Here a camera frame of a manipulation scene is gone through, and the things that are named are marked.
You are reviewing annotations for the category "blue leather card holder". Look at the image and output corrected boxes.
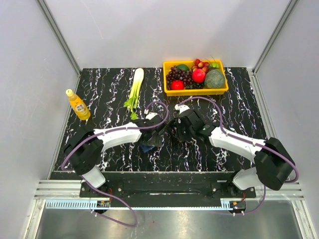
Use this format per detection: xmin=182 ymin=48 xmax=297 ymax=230
xmin=140 ymin=144 xmax=155 ymax=153

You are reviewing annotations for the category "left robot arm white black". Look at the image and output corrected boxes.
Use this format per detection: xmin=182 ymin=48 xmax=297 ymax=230
xmin=63 ymin=113 xmax=165 ymax=197

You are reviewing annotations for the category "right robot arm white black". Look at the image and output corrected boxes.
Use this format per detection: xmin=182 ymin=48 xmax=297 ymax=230
xmin=171 ymin=105 xmax=295 ymax=197

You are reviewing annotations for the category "celery stalk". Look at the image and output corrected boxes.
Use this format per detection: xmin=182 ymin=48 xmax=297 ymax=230
xmin=124 ymin=68 xmax=144 ymax=120

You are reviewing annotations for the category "dark blueberry cluster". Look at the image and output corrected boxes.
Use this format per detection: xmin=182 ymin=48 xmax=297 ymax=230
xmin=184 ymin=83 xmax=204 ymax=90

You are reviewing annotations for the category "red apple front left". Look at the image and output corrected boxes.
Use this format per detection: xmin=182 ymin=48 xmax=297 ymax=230
xmin=170 ymin=80 xmax=184 ymax=91

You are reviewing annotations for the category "purple grape bunch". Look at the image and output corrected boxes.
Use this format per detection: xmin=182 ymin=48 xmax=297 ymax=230
xmin=165 ymin=66 xmax=193 ymax=90

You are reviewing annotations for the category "yellow plastic fruit bin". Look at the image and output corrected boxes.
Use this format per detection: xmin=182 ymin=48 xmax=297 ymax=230
xmin=163 ymin=59 xmax=229 ymax=97

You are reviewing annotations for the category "red pink peach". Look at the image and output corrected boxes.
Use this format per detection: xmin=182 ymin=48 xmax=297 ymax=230
xmin=192 ymin=69 xmax=206 ymax=83

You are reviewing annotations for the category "green netted melon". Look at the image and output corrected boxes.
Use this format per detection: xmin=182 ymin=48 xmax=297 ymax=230
xmin=204 ymin=69 xmax=225 ymax=89

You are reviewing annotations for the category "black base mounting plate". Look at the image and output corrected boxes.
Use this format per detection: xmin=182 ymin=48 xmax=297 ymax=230
xmin=79 ymin=179 xmax=257 ymax=200

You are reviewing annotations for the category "green avocado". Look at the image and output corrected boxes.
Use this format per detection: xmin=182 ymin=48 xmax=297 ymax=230
xmin=177 ymin=64 xmax=189 ymax=72

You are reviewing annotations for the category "red cherry cluster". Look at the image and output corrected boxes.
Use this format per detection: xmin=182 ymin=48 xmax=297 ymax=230
xmin=191 ymin=58 xmax=210 ymax=73

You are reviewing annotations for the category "green apple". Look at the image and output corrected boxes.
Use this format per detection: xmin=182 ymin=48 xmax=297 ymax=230
xmin=208 ymin=62 xmax=220 ymax=70

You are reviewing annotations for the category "yellow juice bottle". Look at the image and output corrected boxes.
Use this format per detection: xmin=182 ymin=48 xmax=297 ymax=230
xmin=65 ymin=89 xmax=91 ymax=120

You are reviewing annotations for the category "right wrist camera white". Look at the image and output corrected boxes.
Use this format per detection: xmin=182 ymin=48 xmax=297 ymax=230
xmin=174 ymin=104 xmax=190 ymax=114

